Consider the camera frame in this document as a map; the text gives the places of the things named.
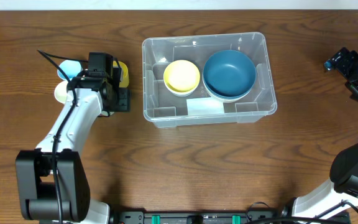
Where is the yellow plastic cup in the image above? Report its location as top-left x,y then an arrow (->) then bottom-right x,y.
112,61 -> 129,88

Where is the green plastic cup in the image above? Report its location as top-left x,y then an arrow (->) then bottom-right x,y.
99,111 -> 114,117

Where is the yellow small bowl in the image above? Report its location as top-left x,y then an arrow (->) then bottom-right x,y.
163,60 -> 201,86

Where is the white small bowl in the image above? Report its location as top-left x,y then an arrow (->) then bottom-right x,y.
164,82 -> 198,97

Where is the dark blue bowl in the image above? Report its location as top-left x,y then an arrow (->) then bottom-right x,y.
202,79 -> 256,101
203,50 -> 257,99

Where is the beige bowl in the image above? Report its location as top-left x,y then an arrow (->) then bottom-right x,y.
202,80 -> 251,103

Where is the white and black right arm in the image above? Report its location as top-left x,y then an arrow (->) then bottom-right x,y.
280,47 -> 358,223

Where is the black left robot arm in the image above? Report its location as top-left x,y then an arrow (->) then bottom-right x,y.
15,52 -> 131,223

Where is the clear plastic storage container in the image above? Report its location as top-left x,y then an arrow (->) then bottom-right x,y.
142,32 -> 277,128

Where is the light blue plastic cup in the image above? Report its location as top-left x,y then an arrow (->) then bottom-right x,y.
59,60 -> 83,80

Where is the white plastic cup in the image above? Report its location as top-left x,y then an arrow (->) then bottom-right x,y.
54,81 -> 68,104

